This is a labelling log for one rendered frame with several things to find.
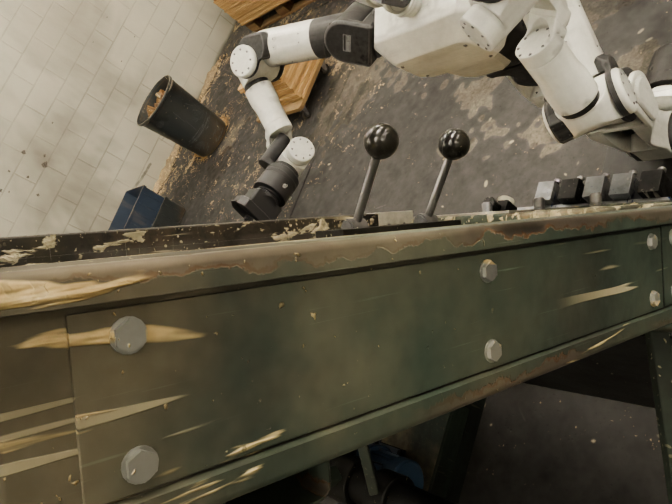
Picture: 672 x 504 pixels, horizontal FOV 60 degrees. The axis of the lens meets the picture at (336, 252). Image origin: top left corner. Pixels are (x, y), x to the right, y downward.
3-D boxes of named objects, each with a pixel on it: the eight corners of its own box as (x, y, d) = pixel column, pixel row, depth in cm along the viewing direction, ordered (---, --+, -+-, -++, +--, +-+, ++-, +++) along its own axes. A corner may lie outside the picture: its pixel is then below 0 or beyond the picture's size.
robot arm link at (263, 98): (255, 131, 145) (221, 64, 147) (279, 131, 154) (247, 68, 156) (285, 107, 140) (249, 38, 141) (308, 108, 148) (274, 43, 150)
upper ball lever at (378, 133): (374, 243, 67) (411, 131, 61) (349, 245, 65) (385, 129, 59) (354, 227, 70) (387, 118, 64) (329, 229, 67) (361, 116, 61)
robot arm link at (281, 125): (305, 175, 153) (282, 130, 154) (315, 161, 144) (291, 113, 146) (283, 183, 150) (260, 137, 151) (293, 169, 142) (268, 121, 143)
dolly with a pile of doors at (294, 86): (338, 59, 435) (298, 24, 412) (312, 119, 421) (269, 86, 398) (291, 77, 482) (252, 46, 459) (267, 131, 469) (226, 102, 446)
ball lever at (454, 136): (443, 235, 75) (481, 135, 69) (423, 237, 72) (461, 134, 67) (423, 222, 77) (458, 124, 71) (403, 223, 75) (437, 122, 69)
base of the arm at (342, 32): (358, 46, 145) (343, -1, 138) (406, 36, 138) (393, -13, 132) (334, 74, 135) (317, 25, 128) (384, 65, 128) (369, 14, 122)
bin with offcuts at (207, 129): (238, 111, 534) (177, 68, 497) (215, 160, 521) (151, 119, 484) (212, 120, 574) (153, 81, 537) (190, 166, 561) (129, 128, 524)
